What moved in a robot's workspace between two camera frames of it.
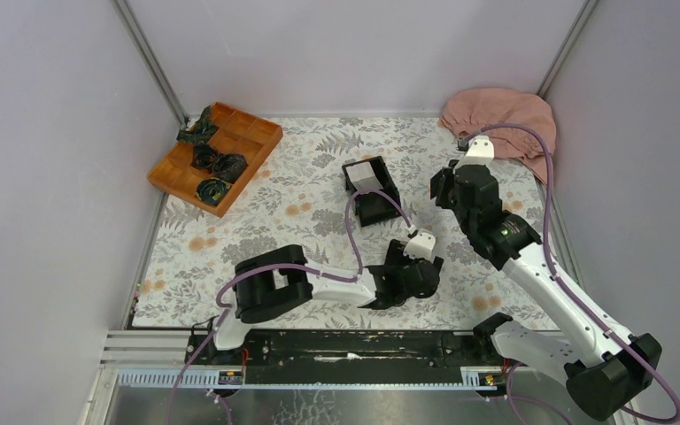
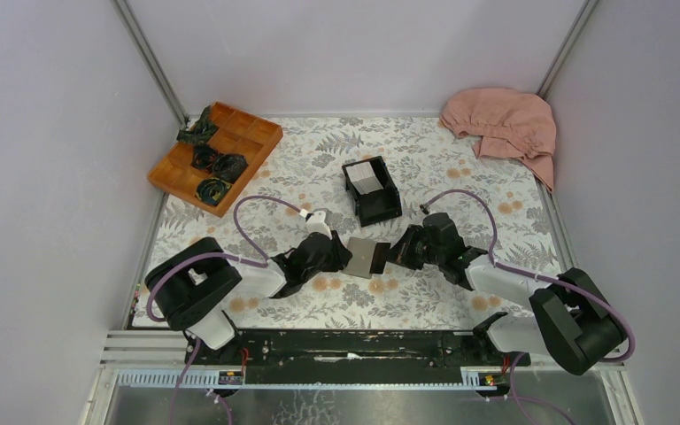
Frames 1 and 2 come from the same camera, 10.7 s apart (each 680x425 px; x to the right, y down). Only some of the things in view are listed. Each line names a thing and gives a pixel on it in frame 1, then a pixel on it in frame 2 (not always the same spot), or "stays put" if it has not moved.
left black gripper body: x=398 y=298 → x=332 y=263
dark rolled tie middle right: x=229 y=166 stays put
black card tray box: x=373 y=207 stays put
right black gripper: x=441 y=199 → x=401 y=251
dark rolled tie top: x=202 y=132 stays put
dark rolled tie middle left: x=204 y=156 stays put
